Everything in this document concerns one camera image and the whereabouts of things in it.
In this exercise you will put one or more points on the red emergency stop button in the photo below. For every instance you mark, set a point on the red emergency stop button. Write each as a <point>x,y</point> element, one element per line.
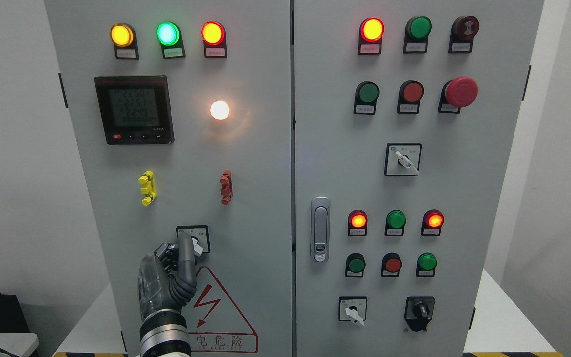
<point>456,94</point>

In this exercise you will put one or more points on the red indicator light left door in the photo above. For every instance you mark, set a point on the red indicator light left door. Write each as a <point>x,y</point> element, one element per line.
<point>214,41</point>

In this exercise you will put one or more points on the lit red indicator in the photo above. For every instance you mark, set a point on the lit red indicator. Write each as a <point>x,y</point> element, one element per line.
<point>357,224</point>
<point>432,222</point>

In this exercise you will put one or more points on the yellow indicator light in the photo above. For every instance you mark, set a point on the yellow indicator light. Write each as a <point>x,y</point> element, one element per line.
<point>124,41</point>

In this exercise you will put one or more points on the door rotary selector switch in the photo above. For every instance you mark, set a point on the door rotary selector switch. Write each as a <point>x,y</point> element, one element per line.
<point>200,237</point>

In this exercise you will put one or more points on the red push button upper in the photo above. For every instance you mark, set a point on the red push button upper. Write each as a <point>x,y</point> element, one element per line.
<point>409,98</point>

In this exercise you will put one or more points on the green push button upper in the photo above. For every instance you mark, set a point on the green push button upper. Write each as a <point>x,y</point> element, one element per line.
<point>366,96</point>

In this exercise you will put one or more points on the white box bottom left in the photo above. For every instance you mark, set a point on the white box bottom left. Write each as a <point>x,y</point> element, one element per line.
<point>22,345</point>

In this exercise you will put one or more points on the small clear bulb light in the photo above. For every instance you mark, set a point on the small clear bulb light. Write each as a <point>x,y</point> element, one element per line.
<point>219,110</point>

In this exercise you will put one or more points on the green push button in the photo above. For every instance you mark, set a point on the green push button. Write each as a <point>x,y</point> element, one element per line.
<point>426,265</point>
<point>366,96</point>
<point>355,265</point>

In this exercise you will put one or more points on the green push button lower right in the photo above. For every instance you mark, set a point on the green push button lower right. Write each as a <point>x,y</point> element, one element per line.
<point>426,265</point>

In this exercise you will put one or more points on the red lightning warning sticker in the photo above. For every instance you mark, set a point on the red lightning warning sticker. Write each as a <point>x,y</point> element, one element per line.
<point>215,322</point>

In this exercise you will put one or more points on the lit red indicator lower left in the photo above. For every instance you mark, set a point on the lit red indicator lower left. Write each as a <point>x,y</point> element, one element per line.
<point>357,224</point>

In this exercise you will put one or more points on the lit red indicator lower right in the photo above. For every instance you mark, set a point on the lit red indicator lower right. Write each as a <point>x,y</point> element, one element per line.
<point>432,222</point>

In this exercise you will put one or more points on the grey electrical cabinet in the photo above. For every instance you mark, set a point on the grey electrical cabinet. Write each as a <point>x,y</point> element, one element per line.
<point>290,77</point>

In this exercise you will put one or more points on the lower white rotary selector switch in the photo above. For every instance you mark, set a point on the lower white rotary selector switch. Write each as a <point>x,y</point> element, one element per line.
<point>353,309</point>

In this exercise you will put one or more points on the green push button lower left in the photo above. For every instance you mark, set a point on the green push button lower left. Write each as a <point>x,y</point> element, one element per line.
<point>355,265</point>

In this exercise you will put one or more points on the red indicator light top right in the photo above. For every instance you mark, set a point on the red indicator light top right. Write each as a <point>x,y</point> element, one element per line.
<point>370,36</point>

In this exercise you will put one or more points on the upper right rotary selector switch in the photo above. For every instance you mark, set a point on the upper right rotary selector switch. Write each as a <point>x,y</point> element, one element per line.
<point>402,159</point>

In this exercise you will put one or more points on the lit green indicator light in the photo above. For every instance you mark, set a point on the lit green indicator light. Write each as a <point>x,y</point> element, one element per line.
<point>171,40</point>

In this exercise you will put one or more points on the silver black robot forearm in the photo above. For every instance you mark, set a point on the silver black robot forearm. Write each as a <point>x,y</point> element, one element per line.
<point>164,334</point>

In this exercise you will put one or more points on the black digital power meter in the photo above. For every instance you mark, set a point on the black digital power meter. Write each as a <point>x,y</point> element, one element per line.
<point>135,109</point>

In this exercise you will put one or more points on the green indicator light top right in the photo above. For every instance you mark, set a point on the green indicator light top right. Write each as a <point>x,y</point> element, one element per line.
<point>417,32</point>

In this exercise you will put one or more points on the red push button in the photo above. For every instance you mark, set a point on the red push button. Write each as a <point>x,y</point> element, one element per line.
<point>409,98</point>
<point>391,265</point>

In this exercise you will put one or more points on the silver cabinet door handle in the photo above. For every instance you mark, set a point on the silver cabinet door handle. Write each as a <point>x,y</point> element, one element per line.
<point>320,228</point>

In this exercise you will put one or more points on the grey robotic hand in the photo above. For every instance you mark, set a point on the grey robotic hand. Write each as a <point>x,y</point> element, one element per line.
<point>159,287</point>

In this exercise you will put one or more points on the dark red buzzer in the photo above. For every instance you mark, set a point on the dark red buzzer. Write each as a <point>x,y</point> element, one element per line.
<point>463,31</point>

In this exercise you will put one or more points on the black rotary knob switch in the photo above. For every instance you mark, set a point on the black rotary knob switch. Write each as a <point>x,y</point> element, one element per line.
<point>419,312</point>

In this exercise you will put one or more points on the red terminal connector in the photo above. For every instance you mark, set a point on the red terminal connector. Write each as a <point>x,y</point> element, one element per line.
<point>226,187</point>

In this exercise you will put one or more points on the red push button lower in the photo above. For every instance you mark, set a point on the red push button lower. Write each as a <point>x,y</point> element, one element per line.
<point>391,265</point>

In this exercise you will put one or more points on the green indicator lower middle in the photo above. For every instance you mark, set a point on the green indicator lower middle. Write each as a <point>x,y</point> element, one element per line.
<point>395,224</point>

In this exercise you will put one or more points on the yellow terminal connector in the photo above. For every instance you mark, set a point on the yellow terminal connector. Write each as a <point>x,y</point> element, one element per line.
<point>148,187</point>

